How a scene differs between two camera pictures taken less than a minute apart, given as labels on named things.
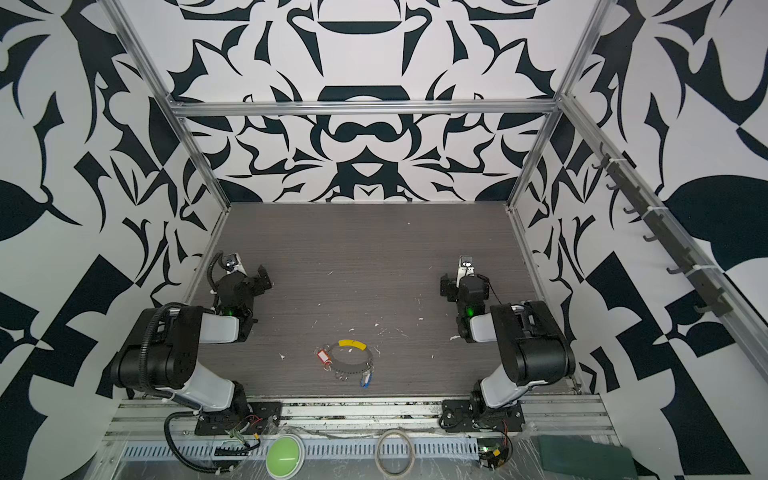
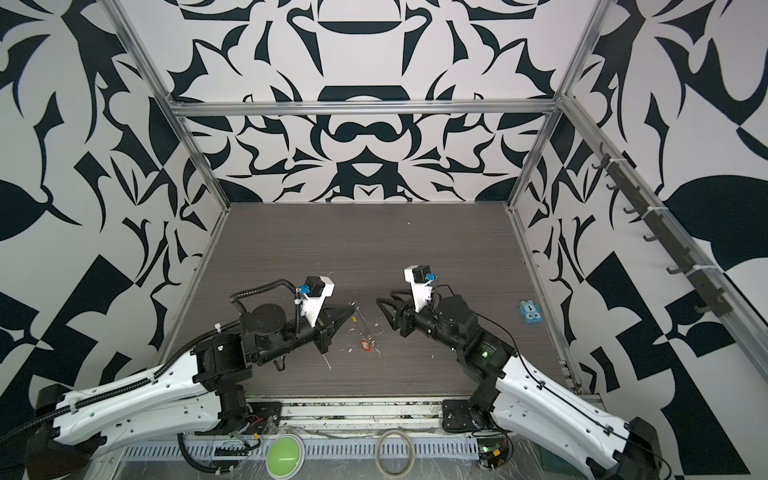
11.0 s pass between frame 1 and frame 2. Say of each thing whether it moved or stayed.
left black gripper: moved
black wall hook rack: stayed
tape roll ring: stayed
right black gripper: moved
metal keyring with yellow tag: moved
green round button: stayed
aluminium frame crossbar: stayed
